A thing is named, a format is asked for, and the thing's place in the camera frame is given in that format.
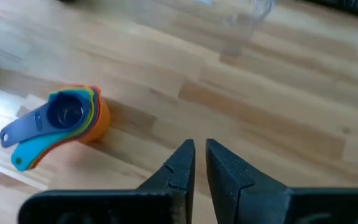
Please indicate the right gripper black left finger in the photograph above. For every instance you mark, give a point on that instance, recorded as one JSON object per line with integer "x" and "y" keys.
{"x": 179, "y": 174}

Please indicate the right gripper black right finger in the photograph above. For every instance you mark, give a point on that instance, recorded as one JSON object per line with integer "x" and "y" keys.
{"x": 225, "y": 177}

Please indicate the red-orange measuring cup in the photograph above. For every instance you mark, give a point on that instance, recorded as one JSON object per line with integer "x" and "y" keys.
{"x": 102, "y": 121}

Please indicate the green measuring cup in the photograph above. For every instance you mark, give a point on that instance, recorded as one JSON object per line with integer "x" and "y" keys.
{"x": 89, "y": 124}

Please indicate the blue measuring cup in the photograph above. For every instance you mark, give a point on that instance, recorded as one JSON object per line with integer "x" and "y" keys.
{"x": 97, "y": 101}

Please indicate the yellow measuring cup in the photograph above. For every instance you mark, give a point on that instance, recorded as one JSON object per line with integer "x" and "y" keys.
{"x": 93, "y": 105}

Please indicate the purple measuring cup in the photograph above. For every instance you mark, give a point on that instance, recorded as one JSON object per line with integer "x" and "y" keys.
{"x": 64, "y": 112}

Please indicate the teal measuring cup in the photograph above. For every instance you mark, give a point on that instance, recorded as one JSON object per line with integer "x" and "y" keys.
{"x": 33, "y": 152}

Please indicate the clear plastic basket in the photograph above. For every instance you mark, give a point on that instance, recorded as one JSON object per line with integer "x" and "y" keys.
{"x": 259, "y": 12}

